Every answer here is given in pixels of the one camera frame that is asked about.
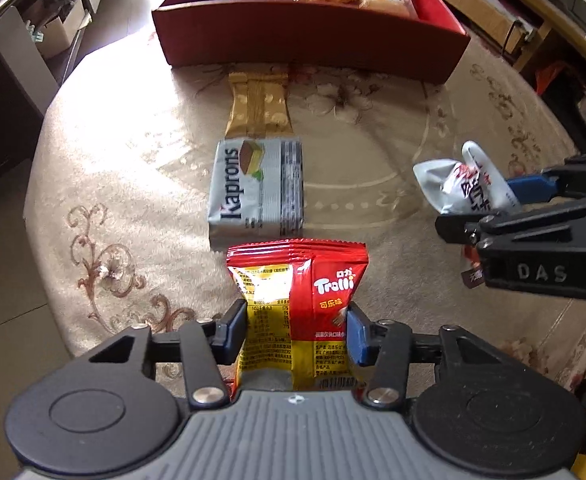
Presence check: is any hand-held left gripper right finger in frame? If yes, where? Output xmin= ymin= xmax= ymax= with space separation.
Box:
xmin=347 ymin=301 xmax=514 ymax=409

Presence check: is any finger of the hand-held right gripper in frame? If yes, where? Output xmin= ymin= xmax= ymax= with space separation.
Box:
xmin=505 ymin=150 xmax=586 ymax=207
xmin=435 ymin=192 xmax=586 ymax=248

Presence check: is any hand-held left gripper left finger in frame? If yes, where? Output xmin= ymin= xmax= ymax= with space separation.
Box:
xmin=88 ymin=300 xmax=248 ymax=409

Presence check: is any red and yellow gummy packet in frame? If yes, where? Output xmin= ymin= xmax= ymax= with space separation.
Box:
xmin=225 ymin=241 xmax=370 ymax=401

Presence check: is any white snack packet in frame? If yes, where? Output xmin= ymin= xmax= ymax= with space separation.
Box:
xmin=413 ymin=141 xmax=522 ymax=290

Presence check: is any red cardboard box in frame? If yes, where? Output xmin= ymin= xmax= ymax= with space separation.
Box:
xmin=151 ymin=0 xmax=471 ymax=85

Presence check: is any orange bag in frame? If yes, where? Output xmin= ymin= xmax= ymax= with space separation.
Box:
xmin=535 ymin=60 xmax=586 ymax=141

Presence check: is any grey wafer packet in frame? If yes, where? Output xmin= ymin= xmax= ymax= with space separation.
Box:
xmin=208 ymin=137 xmax=305 ymax=251

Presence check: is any wooden shelf unit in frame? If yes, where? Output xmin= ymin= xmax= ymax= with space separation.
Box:
xmin=413 ymin=0 xmax=586 ymax=73

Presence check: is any gold snack packet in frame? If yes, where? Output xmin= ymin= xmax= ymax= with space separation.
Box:
xmin=224 ymin=71 xmax=294 ymax=138

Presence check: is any orange snack packet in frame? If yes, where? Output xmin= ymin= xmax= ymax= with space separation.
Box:
xmin=360 ymin=0 xmax=418 ymax=20

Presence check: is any brown cardboard box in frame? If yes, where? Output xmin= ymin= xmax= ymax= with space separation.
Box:
xmin=35 ymin=10 xmax=91 ymax=58

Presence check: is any grey cabinet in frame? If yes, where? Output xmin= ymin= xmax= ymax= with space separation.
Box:
xmin=0 ymin=0 xmax=98 ymax=116

